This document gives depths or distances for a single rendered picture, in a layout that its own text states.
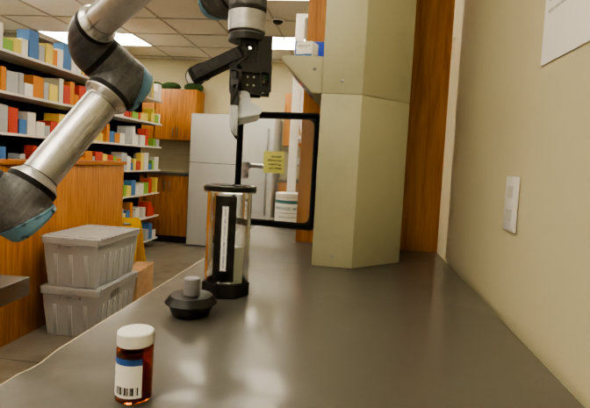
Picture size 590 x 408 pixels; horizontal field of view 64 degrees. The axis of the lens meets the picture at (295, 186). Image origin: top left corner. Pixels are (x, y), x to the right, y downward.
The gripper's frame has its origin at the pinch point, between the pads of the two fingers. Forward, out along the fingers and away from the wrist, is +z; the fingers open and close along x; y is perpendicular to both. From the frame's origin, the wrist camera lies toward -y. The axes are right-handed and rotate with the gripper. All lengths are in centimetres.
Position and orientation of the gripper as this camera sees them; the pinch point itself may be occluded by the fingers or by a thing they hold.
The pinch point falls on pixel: (232, 136)
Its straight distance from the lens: 96.0
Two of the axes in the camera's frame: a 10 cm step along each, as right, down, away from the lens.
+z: -0.4, 10.0, 0.5
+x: -1.1, -0.5, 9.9
